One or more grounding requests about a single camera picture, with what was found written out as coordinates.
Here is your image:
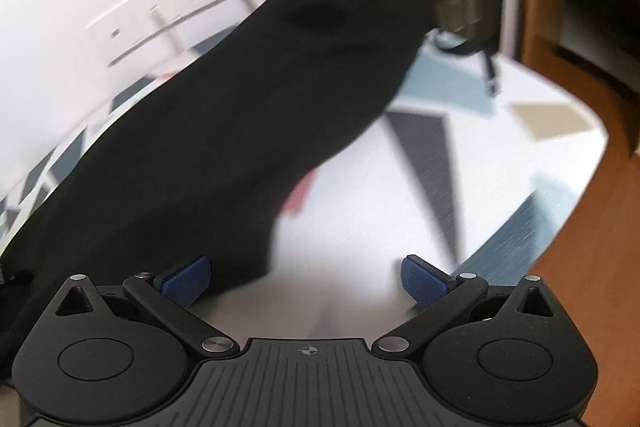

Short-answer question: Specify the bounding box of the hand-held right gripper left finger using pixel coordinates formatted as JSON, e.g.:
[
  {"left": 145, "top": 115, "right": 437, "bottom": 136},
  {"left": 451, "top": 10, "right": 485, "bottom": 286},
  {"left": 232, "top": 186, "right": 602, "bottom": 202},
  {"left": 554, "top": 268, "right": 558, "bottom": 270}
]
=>
[{"left": 52, "top": 254, "right": 240, "bottom": 359}]

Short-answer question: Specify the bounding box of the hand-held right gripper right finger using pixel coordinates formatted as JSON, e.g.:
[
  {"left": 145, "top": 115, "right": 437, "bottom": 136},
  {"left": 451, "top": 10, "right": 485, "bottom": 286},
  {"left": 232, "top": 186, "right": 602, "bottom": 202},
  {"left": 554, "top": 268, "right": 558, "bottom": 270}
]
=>
[{"left": 376, "top": 254, "right": 583, "bottom": 360}]

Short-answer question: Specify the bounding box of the black garment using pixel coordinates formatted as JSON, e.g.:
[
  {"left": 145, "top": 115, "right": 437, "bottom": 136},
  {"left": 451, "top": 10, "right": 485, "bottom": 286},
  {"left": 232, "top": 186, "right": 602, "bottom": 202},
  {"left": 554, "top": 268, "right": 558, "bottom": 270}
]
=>
[{"left": 0, "top": 0, "right": 436, "bottom": 380}]

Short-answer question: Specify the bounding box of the geometric print tablecloth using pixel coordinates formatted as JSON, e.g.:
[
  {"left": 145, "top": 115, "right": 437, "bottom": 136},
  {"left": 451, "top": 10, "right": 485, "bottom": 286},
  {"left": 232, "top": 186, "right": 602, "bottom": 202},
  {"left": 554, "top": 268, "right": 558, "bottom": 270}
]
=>
[{"left": 0, "top": 29, "right": 608, "bottom": 308}]

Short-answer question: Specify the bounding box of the black hanging cable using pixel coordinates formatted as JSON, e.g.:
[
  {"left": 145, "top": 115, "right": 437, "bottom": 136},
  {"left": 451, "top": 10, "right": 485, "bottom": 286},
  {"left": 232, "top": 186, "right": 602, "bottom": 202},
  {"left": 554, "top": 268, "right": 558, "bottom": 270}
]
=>
[{"left": 480, "top": 44, "right": 502, "bottom": 96}]

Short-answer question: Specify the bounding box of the white wall socket panel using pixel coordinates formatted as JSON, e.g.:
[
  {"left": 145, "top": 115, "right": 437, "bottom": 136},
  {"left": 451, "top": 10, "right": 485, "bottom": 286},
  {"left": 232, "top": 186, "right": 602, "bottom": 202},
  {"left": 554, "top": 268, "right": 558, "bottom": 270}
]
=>
[{"left": 87, "top": 0, "right": 308, "bottom": 68}]

